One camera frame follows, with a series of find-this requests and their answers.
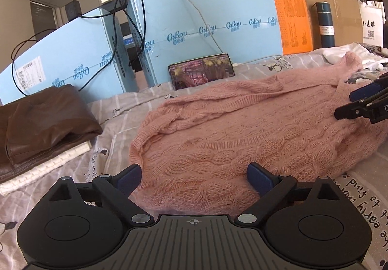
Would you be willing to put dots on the small black box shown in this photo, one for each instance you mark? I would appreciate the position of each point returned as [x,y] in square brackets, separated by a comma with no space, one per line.
[73,10]

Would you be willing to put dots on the white paper bag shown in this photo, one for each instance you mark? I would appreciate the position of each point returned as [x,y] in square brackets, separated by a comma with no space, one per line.
[374,24]

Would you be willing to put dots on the white garment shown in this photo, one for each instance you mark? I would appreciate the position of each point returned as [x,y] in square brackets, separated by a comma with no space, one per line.
[336,53]

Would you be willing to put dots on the dark blue thermos bottle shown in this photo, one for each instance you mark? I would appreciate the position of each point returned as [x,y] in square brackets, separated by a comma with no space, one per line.
[324,24]

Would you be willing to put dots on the pink knitted sweater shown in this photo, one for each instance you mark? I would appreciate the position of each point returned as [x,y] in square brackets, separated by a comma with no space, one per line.
[227,124]

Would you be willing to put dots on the brown leather garment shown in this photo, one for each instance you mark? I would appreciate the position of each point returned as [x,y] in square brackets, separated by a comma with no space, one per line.
[39,124]

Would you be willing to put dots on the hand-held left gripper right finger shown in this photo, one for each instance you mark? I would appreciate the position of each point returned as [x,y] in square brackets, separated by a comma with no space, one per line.
[258,178]

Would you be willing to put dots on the orange printed sheet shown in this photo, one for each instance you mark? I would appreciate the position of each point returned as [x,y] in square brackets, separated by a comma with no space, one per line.
[292,21]

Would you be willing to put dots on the smartphone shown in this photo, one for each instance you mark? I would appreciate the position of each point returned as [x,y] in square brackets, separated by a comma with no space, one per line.
[200,71]

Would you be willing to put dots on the cardboard box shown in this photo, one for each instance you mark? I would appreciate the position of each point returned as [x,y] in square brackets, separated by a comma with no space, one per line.
[347,18]

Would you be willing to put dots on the blue foam board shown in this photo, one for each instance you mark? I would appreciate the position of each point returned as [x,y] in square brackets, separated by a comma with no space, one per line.
[218,12]
[57,58]

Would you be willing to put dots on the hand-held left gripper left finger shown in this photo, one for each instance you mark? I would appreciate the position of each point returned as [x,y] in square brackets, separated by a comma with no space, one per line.
[131,179]

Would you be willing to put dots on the blue foam board right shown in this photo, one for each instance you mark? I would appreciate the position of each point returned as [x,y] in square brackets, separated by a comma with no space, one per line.
[218,12]

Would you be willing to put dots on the blue foam board left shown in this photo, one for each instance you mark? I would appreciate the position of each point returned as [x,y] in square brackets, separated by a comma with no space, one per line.
[57,58]

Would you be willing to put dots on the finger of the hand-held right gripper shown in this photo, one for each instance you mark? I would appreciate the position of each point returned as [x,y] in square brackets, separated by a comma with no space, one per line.
[348,111]
[365,91]

